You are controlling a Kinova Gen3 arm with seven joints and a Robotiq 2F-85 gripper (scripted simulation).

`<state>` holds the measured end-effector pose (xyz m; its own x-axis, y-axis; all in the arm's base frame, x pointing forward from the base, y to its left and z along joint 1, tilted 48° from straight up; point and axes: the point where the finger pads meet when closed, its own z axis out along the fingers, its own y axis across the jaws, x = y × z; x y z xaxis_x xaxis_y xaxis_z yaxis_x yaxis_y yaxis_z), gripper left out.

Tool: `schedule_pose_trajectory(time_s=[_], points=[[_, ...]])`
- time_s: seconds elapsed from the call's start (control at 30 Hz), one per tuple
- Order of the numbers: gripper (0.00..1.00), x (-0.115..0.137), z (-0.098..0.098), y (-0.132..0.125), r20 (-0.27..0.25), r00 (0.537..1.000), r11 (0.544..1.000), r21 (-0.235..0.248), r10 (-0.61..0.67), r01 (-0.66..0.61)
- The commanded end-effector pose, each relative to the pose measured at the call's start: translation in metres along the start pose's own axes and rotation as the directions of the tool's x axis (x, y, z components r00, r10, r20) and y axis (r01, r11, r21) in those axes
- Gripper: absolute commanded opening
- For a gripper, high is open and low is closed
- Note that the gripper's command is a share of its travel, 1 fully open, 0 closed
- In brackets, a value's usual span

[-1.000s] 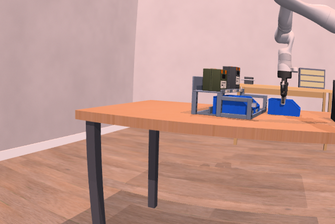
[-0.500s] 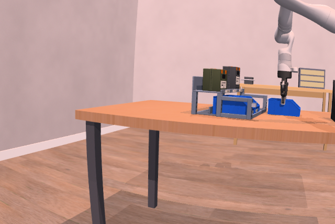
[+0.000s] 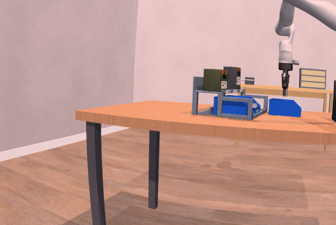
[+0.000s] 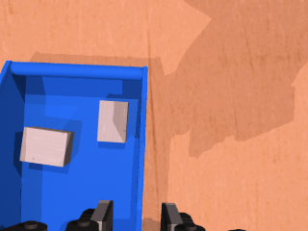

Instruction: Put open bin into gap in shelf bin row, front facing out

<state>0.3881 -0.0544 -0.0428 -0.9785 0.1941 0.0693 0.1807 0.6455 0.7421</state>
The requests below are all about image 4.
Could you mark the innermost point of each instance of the grey metal block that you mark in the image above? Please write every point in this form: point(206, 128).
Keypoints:
point(46, 146)

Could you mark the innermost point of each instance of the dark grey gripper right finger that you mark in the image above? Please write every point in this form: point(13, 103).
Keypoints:
point(171, 220)

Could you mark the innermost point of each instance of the pink rectangular block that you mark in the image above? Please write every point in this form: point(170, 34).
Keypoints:
point(112, 121)

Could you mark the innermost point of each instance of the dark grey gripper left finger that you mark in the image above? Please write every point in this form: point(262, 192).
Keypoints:
point(99, 220)

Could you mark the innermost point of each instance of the blue bin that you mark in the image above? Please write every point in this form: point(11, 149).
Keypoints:
point(98, 170)

